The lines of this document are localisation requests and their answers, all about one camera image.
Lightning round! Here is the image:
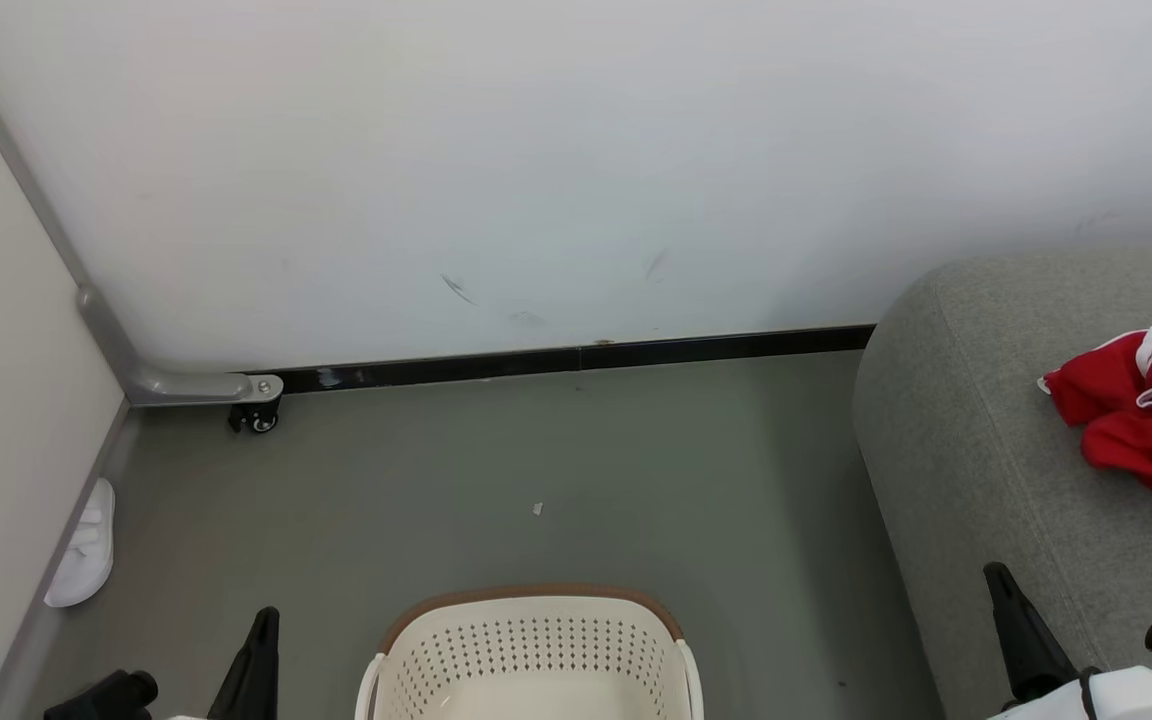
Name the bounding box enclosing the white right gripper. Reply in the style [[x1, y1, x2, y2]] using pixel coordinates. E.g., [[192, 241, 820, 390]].
[[982, 562, 1152, 720]]

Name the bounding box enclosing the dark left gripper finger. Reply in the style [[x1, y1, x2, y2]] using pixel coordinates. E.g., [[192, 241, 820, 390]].
[[207, 605, 281, 720]]

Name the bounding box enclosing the white perforated basket brown rim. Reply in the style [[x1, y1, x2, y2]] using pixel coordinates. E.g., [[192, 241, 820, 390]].
[[356, 584, 706, 720]]

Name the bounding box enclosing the white slipper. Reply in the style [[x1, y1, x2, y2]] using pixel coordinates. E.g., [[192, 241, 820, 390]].
[[43, 477, 118, 609]]

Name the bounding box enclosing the grey fabric sofa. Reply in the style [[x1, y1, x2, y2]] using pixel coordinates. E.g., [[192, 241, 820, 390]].
[[850, 240, 1152, 720]]

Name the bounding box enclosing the black baseboard strip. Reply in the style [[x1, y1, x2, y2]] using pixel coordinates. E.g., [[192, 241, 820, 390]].
[[276, 324, 877, 394]]

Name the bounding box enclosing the grey wall skirting strip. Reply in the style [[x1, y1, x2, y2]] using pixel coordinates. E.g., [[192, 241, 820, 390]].
[[0, 400, 143, 720]]

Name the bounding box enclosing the black caster wheel silver bracket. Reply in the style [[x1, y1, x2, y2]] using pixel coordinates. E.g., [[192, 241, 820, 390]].
[[227, 375, 285, 435]]

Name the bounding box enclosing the grey metal partition frame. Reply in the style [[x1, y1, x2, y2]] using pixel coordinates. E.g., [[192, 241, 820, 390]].
[[0, 8, 284, 408]]

